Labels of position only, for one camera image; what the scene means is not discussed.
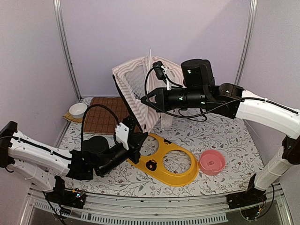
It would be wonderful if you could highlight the aluminium frame post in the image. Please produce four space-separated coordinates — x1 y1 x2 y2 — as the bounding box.
234 0 258 85
53 0 82 100

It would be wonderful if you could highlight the white ceramic bowl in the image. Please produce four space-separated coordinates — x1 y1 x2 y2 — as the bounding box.
68 103 88 119

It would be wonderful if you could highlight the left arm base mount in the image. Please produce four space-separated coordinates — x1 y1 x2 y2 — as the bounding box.
45 175 86 209

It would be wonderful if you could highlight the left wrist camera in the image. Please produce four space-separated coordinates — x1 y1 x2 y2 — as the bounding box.
114 115 136 150

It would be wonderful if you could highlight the yellow double bowl holder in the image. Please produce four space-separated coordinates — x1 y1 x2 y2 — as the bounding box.
128 134 199 187

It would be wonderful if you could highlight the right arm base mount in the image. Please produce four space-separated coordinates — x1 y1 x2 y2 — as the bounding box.
226 174 267 209

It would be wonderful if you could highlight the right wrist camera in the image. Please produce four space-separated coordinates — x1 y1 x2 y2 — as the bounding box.
152 61 172 90

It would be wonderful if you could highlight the front aluminium rail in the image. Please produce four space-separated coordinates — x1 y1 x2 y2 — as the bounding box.
20 183 293 225

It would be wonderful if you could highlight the pink pet bowl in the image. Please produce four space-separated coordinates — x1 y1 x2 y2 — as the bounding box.
199 150 226 176

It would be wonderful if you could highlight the white tent pole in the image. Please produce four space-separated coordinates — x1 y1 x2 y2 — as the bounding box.
144 48 152 130

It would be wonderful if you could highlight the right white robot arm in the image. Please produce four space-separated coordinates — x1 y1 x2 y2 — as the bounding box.
141 59 300 204

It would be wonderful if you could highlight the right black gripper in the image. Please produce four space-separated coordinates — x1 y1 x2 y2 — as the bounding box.
142 84 209 110

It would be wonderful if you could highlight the right aluminium frame post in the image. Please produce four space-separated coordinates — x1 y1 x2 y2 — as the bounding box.
234 0 258 85

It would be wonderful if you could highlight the left aluminium frame post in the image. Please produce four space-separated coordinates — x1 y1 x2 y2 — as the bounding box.
53 0 82 100

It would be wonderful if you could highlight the pink striped pet tent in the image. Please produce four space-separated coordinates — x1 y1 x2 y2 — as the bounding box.
112 56 183 132

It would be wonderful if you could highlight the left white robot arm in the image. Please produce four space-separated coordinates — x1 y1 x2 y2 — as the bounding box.
0 104 148 203

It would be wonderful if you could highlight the brown checkered mat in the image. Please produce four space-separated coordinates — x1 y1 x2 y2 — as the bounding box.
84 97 129 135

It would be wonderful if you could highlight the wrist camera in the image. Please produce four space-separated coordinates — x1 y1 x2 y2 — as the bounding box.
152 61 172 90
114 115 136 150

